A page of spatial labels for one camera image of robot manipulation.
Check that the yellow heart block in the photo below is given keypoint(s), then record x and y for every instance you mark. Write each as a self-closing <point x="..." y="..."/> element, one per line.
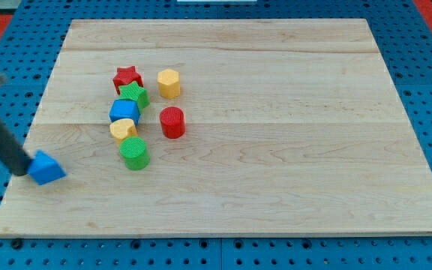
<point x="122" y="129"/>

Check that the red cylinder block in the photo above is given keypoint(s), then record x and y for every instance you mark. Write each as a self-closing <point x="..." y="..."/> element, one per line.
<point x="172" y="121"/>

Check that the blue triangle block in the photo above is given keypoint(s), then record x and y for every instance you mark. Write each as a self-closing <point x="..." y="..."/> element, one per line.
<point x="44" y="169"/>

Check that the wooden board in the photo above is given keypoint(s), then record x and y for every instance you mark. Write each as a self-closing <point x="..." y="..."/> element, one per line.
<point x="293" y="128"/>

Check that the blue cube block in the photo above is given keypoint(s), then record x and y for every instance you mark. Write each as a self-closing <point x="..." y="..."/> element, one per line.
<point x="124" y="109"/>

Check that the green star block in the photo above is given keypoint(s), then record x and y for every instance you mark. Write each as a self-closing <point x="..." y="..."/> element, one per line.
<point x="135" y="92"/>

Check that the green cylinder block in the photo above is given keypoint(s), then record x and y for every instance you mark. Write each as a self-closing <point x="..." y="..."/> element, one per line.
<point x="134" y="152"/>

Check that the red star block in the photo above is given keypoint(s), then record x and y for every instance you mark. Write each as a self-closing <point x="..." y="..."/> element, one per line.
<point x="125" y="76"/>

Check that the yellow hexagon block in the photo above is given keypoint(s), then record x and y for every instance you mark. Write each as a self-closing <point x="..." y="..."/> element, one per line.
<point x="169" y="83"/>

